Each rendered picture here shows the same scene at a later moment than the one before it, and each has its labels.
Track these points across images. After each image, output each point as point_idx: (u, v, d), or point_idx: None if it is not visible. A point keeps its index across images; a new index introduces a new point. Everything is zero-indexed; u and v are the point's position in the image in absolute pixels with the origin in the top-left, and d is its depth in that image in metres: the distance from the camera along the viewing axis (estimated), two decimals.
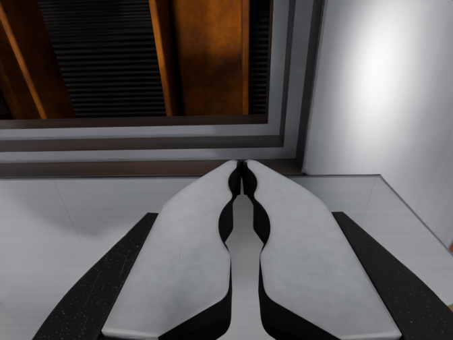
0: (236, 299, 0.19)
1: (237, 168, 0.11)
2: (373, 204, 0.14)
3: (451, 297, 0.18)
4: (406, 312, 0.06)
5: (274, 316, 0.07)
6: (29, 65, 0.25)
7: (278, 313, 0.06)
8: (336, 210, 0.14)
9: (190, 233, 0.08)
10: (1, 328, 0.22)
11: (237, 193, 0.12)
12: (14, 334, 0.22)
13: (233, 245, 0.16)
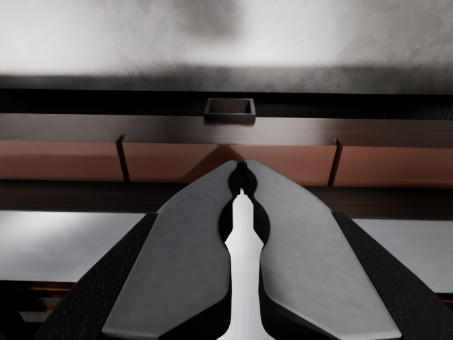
0: (237, 307, 0.28)
1: (237, 168, 0.11)
2: None
3: (237, 196, 0.20)
4: (406, 312, 0.06)
5: (274, 316, 0.07)
6: None
7: (278, 313, 0.06)
8: None
9: (190, 233, 0.08)
10: None
11: (237, 193, 0.12)
12: None
13: None
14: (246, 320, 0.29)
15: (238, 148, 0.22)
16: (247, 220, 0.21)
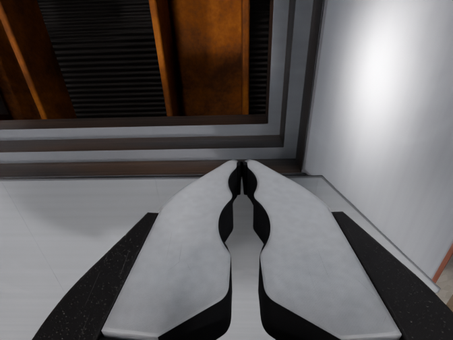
0: None
1: (237, 168, 0.11)
2: None
3: None
4: (406, 312, 0.06)
5: (274, 316, 0.07)
6: (29, 66, 0.25)
7: (278, 313, 0.06)
8: None
9: (190, 233, 0.08)
10: None
11: (237, 193, 0.12)
12: None
13: None
14: None
15: (447, 253, 0.21)
16: None
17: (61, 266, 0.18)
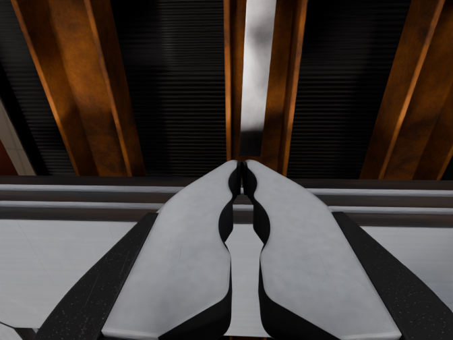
0: None
1: (237, 168, 0.11)
2: None
3: None
4: (406, 312, 0.06)
5: (274, 316, 0.07)
6: (292, 123, 0.33)
7: (278, 313, 0.06)
8: None
9: (190, 233, 0.08)
10: None
11: (237, 193, 0.12)
12: None
13: None
14: None
15: None
16: None
17: None
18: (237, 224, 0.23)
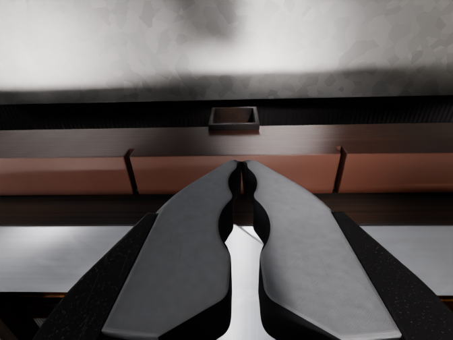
0: (247, 330, 0.30)
1: (237, 168, 0.11)
2: None
3: (243, 238, 0.23)
4: (406, 312, 0.06)
5: (274, 316, 0.07)
6: None
7: (278, 313, 0.06)
8: None
9: (190, 233, 0.08)
10: None
11: (237, 193, 0.12)
12: None
13: None
14: None
15: (244, 158, 0.23)
16: (253, 257, 0.24)
17: None
18: None
